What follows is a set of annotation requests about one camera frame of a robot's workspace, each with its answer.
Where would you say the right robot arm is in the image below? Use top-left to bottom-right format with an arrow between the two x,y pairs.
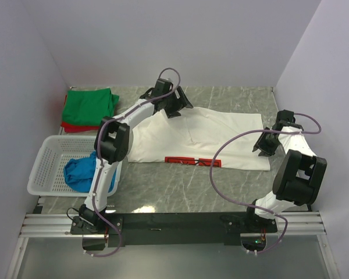
245,110 -> 327,230

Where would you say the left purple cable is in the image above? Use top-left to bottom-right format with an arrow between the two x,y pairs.
83,67 -> 181,259

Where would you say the purple cable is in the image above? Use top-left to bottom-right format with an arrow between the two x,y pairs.
83,67 -> 181,259
209,112 -> 322,255

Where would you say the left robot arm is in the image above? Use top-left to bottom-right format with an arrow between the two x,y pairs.
72,78 -> 193,234

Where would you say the green folded t shirt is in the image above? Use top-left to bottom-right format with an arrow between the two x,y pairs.
62,88 -> 119,126

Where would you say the blue t shirt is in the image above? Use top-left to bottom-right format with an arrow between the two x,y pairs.
63,151 -> 119,193

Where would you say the red folded t shirt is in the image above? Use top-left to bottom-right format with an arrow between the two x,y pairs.
59,94 -> 115,134

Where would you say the white t shirt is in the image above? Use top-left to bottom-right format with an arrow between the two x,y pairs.
127,107 -> 270,171

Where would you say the white plastic basket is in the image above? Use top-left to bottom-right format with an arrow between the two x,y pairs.
27,134 -> 124,197

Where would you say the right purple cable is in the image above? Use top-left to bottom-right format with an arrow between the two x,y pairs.
209,112 -> 322,255

